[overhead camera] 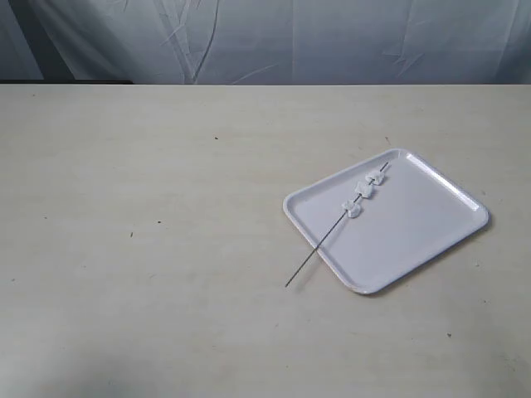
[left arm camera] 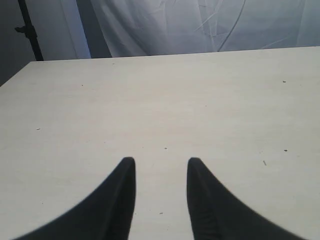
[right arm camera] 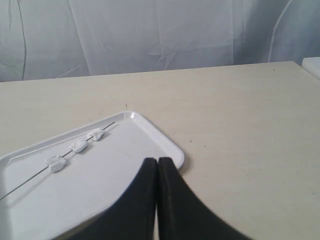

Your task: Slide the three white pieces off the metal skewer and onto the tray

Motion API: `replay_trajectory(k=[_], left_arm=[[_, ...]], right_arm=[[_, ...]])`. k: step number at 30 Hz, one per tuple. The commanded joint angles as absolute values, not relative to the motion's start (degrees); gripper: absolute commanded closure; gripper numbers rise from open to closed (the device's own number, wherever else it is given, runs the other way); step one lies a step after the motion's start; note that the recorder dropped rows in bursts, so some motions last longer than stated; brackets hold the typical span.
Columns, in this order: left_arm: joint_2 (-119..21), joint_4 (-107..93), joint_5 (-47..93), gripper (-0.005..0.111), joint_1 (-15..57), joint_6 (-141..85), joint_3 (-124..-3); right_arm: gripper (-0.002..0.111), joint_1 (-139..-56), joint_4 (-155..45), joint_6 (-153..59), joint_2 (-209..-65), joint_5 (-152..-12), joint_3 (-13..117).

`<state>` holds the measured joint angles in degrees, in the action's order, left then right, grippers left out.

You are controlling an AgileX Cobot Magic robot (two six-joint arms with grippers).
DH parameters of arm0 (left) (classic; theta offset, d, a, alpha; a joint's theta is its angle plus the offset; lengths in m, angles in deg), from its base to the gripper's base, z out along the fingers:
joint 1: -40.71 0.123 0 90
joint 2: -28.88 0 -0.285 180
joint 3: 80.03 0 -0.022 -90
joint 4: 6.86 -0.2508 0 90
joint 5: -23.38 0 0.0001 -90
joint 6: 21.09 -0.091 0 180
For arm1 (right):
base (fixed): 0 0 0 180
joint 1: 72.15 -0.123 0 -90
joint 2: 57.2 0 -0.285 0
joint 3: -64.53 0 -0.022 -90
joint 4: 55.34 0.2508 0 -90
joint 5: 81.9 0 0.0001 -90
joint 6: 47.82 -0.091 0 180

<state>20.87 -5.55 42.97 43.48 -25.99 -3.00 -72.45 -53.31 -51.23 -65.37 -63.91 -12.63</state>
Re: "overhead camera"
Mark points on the thin metal skewer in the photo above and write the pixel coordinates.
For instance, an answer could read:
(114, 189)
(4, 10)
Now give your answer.
(314, 250)

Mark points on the grey fabric backdrop curtain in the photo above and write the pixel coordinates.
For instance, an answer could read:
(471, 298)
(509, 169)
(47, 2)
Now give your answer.
(267, 42)

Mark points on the white rectangular plastic tray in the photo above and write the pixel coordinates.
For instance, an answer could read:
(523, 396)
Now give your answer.
(413, 216)

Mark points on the white foam piece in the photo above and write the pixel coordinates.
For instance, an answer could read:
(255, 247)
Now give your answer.
(364, 189)
(375, 177)
(352, 208)

